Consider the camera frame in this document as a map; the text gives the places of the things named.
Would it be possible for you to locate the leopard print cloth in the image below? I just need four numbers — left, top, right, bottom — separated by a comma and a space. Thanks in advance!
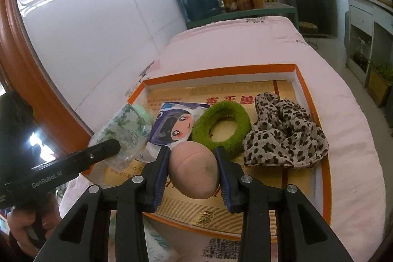
243, 92, 329, 168

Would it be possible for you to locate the blue cartoon face pack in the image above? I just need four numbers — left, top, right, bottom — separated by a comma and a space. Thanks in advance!
136, 102, 210, 163

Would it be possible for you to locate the yellow cartoon face pack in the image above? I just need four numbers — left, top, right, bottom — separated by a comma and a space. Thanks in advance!
143, 218, 178, 262

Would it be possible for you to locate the small round stool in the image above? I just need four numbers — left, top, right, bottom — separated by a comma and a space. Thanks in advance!
298, 21, 318, 50

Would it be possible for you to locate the wooden planter box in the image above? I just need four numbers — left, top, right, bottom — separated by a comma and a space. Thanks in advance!
367, 61, 392, 108

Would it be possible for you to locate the pink bed quilt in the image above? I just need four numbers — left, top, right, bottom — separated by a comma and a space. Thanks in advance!
149, 16, 386, 261

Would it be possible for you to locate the green patterned tissue pack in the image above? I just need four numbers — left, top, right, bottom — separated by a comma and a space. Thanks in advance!
88, 103, 153, 172

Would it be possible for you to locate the white kitchen counter cabinet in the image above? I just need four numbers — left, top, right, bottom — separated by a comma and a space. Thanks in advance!
346, 0, 392, 87

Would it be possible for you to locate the pink soft ball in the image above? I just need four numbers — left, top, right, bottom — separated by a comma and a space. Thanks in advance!
168, 141, 219, 199

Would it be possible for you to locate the mint green soft toy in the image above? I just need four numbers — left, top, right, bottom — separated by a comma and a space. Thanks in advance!
131, 104, 155, 124

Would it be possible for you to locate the person's left hand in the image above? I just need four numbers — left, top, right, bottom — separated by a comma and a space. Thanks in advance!
7, 198, 61, 261

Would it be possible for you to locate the orange wooden door frame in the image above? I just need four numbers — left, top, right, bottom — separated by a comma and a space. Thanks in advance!
1, 0, 91, 155

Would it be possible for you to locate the orange rimmed cardboard box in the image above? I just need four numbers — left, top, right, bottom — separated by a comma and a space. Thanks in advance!
81, 64, 333, 243

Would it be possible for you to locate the green fuzzy ring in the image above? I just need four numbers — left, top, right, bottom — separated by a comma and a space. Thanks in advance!
191, 100, 253, 160

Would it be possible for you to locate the green low table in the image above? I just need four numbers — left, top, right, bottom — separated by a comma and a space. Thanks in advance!
186, 2, 299, 30

